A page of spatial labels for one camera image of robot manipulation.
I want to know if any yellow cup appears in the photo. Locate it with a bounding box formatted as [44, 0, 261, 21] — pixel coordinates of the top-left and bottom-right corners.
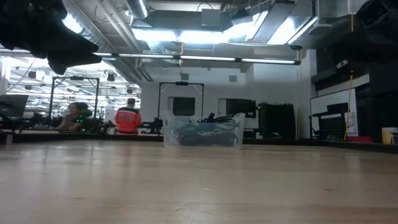
[381, 127, 398, 145]

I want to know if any long ceiling light bar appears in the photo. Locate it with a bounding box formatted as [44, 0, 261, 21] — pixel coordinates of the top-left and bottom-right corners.
[93, 51, 302, 66]

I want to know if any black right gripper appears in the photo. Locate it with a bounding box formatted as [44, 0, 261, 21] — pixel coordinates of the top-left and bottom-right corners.
[354, 0, 398, 63]

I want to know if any whiteboard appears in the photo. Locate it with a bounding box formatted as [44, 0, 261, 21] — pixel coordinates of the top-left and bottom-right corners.
[310, 88, 358, 138]

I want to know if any dark computer monitor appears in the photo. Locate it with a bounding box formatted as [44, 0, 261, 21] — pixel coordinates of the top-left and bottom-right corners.
[0, 94, 29, 118]

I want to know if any black aluminium table frame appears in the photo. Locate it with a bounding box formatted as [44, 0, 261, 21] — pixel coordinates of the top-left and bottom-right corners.
[0, 130, 398, 154]

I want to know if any black perforated cart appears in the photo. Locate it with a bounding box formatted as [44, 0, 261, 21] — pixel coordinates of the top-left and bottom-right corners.
[310, 102, 349, 140]

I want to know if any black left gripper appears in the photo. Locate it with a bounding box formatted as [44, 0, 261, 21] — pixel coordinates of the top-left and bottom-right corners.
[0, 0, 103, 75]

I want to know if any red flat object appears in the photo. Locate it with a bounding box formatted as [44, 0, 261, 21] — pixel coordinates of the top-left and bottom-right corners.
[346, 136, 373, 143]

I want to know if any person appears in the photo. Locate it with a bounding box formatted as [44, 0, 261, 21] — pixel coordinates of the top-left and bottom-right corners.
[51, 101, 91, 131]
[114, 98, 142, 134]

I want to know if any clear plastic container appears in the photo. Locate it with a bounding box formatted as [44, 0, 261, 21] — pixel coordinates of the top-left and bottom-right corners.
[160, 110, 246, 149]

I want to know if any black cabinet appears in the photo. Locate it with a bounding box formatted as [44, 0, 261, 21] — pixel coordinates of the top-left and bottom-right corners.
[257, 102, 296, 140]

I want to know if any black robot rig frame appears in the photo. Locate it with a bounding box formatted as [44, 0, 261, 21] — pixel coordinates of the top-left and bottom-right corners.
[48, 76, 100, 125]
[157, 82, 205, 121]

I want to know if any silver ventilation duct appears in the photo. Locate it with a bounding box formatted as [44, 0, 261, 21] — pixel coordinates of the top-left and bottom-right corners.
[126, 0, 150, 19]

